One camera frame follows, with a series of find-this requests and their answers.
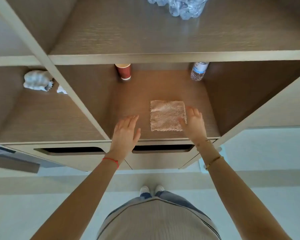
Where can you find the person's left hand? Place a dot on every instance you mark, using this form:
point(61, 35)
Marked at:
point(123, 137)

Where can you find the person's right hand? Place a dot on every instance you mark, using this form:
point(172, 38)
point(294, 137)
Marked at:
point(196, 127)

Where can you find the red paper cup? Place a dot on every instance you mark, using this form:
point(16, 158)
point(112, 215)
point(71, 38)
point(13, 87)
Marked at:
point(123, 71)

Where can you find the brown wooden shelf unit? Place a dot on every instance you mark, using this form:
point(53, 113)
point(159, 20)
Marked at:
point(140, 29)

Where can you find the person's right forearm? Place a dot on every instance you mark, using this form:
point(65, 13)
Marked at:
point(237, 197)

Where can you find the small white shell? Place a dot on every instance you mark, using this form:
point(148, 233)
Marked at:
point(61, 90)

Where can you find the gold bangle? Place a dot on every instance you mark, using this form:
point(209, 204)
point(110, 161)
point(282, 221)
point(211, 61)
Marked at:
point(215, 160)

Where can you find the crumpled clear plastic bag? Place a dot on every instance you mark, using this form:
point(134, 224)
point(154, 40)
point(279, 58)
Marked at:
point(185, 7)

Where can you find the person's white ribbed top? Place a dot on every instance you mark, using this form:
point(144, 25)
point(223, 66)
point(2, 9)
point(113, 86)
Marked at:
point(155, 219)

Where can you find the beige cleaning cloth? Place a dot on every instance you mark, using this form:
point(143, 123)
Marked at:
point(165, 114)

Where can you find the person's right white shoe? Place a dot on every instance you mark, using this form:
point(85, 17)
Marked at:
point(159, 188)

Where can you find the person's left forearm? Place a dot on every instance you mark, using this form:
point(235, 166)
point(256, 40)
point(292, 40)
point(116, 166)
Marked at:
point(82, 202)

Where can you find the person's left white shoe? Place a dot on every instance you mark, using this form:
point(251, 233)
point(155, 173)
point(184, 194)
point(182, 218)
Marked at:
point(144, 189)

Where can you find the person's blue jeans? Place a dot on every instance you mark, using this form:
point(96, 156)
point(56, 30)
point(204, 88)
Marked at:
point(170, 196)

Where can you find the clear plastic water bottle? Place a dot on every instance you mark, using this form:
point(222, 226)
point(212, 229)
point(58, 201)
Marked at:
point(198, 71)

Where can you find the large white ridged shell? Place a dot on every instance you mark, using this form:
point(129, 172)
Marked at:
point(37, 81)

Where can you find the person's white shoe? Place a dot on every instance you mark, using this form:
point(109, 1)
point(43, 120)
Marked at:
point(159, 188)
point(144, 189)

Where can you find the grey panel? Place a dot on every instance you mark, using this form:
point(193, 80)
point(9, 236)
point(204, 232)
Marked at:
point(10, 161)

